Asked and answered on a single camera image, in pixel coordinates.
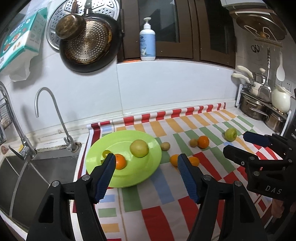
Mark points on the steel pot on rack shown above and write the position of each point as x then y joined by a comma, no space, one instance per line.
253,108

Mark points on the blue white soap dispenser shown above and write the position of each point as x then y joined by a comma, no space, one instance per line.
147,42

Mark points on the small green tangerine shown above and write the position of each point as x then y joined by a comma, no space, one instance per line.
105,154

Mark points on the brown kiwi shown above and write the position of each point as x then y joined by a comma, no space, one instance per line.
193,142
165,146

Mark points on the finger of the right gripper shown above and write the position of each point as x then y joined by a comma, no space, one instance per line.
284,147
252,163

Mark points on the black scissors on wall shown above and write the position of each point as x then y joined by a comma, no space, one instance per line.
255,48

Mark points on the white ceramic jug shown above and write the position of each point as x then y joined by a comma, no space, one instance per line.
280,99

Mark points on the small brass saucepan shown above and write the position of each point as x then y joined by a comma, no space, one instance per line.
70,26

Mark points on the dark brown window frame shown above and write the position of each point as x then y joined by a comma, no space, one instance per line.
185,30

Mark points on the wire sponge basket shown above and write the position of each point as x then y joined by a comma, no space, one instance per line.
5,117

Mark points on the stainless steel sink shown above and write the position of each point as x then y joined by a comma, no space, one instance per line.
24,183

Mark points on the large chrome kitchen faucet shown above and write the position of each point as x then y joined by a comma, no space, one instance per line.
28,149

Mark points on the round steel steamer tray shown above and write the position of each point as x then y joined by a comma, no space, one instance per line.
109,7

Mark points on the black frying pan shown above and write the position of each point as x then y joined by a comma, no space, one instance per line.
96,46

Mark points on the green plate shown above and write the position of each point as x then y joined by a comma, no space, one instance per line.
137,169

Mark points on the white rice spoon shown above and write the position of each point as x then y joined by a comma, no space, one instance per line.
280,72

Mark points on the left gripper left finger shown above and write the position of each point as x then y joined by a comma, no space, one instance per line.
52,220

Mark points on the person's right hand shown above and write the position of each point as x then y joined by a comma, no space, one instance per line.
277,208

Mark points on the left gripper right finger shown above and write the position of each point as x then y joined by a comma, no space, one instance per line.
240,219

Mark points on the wooden board on rack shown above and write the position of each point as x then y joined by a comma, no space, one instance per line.
262,23

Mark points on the teal paper towel pack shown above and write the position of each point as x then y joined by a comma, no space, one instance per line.
22,45

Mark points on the large yellow-green pear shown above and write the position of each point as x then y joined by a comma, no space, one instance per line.
139,148

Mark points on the green apple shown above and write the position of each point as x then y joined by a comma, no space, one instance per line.
230,134

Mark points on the steel spatula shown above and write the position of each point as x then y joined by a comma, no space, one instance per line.
265,91

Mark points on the small orange tangerine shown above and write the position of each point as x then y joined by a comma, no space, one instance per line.
194,161
174,160

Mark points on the large orange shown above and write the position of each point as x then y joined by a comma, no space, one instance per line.
120,161
203,142

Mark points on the striped colourful table cloth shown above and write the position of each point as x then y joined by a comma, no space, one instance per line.
159,208

